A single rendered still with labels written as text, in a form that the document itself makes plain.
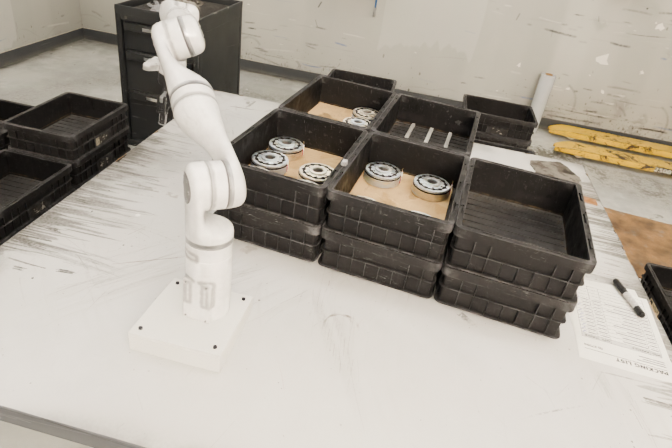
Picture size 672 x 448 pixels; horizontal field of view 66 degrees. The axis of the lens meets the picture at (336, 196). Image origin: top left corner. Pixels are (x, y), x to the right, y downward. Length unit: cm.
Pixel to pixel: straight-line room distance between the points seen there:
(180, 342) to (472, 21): 387
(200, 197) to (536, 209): 97
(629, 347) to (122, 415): 110
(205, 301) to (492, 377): 61
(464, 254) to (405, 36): 351
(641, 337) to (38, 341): 133
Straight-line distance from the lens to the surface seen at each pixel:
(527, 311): 127
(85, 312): 122
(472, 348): 121
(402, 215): 116
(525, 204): 155
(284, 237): 130
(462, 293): 126
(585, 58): 471
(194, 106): 105
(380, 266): 125
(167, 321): 110
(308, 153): 156
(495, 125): 297
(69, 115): 266
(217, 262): 101
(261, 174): 123
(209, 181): 93
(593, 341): 138
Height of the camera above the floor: 152
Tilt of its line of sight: 30 degrees down
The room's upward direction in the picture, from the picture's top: 9 degrees clockwise
